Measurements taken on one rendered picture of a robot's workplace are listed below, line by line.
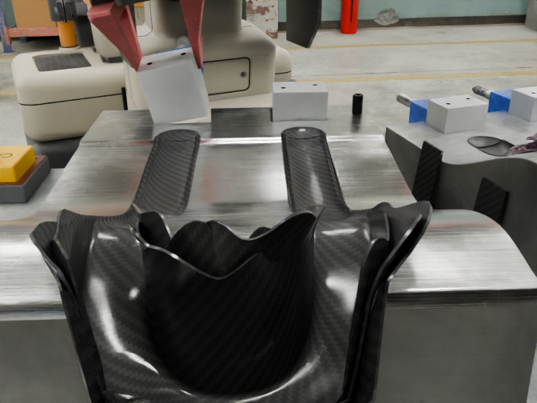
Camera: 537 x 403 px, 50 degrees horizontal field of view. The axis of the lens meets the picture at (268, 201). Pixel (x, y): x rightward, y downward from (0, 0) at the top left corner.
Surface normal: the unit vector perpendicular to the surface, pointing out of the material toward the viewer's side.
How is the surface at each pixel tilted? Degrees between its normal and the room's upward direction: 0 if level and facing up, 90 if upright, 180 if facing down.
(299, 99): 90
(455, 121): 90
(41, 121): 90
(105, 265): 32
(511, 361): 84
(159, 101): 100
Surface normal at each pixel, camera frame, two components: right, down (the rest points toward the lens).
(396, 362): 0.03, 0.36
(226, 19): 0.41, 0.52
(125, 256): -0.02, -0.59
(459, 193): -0.95, 0.15
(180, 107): 0.05, 0.59
